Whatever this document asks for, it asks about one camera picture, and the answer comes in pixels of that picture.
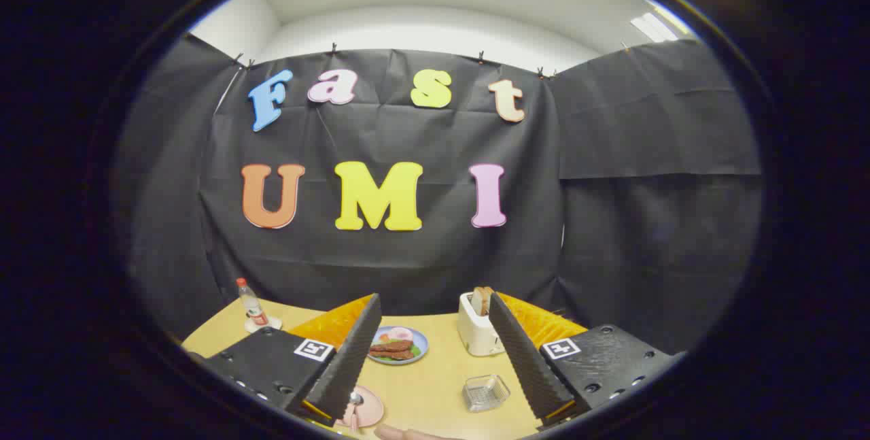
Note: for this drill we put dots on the ceiling light panel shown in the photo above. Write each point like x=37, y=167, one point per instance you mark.
x=656, y=27

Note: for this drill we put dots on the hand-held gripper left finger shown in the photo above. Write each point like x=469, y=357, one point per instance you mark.
x=353, y=365

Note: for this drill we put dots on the white toaster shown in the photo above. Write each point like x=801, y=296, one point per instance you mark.
x=476, y=331

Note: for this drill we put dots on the pink round plate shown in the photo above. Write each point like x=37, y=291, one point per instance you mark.
x=371, y=409

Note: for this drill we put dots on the clear bottle with red label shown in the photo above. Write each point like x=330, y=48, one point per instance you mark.
x=251, y=304

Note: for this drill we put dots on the white square coaster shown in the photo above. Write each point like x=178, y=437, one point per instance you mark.
x=272, y=324

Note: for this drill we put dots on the toast bread slice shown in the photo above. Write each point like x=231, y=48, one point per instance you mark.
x=477, y=301
x=487, y=298

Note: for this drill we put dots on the brown bacon strip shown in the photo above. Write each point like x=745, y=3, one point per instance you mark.
x=393, y=345
x=393, y=354

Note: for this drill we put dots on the pink ham slice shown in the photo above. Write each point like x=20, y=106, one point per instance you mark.
x=399, y=334

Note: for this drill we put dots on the blue oval plate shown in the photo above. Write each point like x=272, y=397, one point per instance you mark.
x=421, y=343

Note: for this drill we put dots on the green lettuce leaf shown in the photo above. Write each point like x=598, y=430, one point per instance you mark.
x=415, y=351

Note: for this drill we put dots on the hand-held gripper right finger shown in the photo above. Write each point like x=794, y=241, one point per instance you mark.
x=530, y=365

